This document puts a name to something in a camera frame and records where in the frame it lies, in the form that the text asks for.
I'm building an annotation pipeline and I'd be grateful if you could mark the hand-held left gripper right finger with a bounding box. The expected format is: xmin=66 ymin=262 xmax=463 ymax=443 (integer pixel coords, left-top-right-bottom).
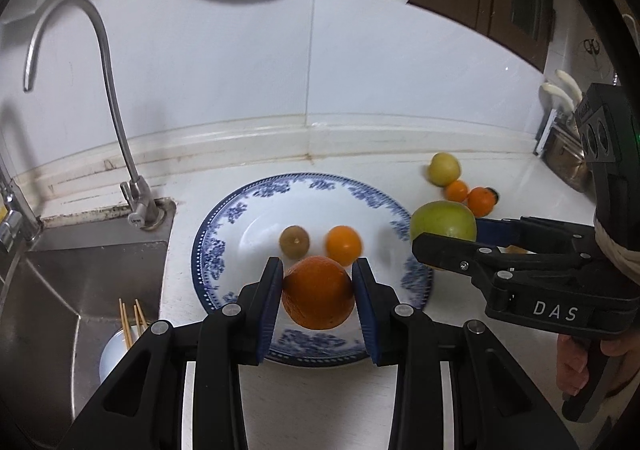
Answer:
xmin=351 ymin=258 xmax=581 ymax=450

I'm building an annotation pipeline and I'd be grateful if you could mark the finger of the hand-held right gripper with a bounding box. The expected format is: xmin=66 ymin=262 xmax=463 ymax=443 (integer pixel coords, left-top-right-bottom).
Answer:
xmin=411 ymin=231 xmax=532 ymax=289
xmin=474 ymin=215 xmax=597 ymax=255

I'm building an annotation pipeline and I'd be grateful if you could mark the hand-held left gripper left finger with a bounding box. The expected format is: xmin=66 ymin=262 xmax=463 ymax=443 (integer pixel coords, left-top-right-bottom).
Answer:
xmin=55 ymin=257 xmax=285 ymax=450

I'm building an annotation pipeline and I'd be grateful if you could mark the large green apple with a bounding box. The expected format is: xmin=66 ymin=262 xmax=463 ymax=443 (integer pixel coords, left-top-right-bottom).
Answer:
xmin=410 ymin=201 xmax=478 ymax=243

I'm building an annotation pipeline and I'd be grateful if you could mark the large orange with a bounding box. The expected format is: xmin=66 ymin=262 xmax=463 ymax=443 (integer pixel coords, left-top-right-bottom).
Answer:
xmin=281 ymin=255 xmax=356 ymax=330

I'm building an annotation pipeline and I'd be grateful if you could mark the blue patterned white plate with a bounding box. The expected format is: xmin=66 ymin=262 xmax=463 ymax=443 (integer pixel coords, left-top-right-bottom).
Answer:
xmin=191 ymin=173 xmax=435 ymax=365

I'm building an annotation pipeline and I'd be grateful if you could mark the person's right hand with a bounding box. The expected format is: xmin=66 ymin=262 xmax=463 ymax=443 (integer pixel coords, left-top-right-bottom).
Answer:
xmin=556 ymin=334 xmax=640 ymax=402

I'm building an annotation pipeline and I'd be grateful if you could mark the small orange tangerine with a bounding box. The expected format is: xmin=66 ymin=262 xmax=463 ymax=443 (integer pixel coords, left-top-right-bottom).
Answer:
xmin=467 ymin=186 xmax=497 ymax=218
xmin=444 ymin=179 xmax=470 ymax=203
xmin=325 ymin=225 xmax=363 ymax=267

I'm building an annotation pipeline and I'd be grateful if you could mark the brown kiwi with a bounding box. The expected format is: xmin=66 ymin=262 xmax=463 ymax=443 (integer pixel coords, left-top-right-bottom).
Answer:
xmin=279 ymin=225 xmax=312 ymax=259

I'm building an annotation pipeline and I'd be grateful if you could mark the yellow-green round fruit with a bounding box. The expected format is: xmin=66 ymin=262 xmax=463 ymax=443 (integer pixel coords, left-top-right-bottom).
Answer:
xmin=427 ymin=153 xmax=461 ymax=187

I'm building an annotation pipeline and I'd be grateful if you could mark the metal knife rack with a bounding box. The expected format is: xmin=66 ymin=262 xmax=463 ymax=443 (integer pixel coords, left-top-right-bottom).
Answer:
xmin=533 ymin=106 xmax=594 ymax=194

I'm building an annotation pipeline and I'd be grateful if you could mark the white bowl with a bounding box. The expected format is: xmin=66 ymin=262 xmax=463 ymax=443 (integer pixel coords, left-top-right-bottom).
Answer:
xmin=98 ymin=327 xmax=151 ymax=384

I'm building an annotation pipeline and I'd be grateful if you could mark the stainless steel sink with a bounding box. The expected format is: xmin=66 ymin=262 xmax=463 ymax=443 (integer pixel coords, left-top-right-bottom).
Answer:
xmin=0 ymin=214 xmax=174 ymax=450

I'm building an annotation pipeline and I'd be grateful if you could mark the short steel tap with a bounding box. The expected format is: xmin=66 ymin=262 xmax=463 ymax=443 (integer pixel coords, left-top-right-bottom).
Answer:
xmin=0 ymin=164 xmax=44 ymax=254

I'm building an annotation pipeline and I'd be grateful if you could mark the tall curved steel faucet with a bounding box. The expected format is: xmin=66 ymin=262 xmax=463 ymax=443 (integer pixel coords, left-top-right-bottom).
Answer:
xmin=22 ymin=0 xmax=162 ymax=231

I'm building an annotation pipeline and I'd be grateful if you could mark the white-handled knife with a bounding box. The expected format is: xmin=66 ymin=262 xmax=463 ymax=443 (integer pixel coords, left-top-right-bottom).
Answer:
xmin=541 ymin=83 xmax=577 ymax=110
xmin=555 ymin=70 xmax=585 ymax=100

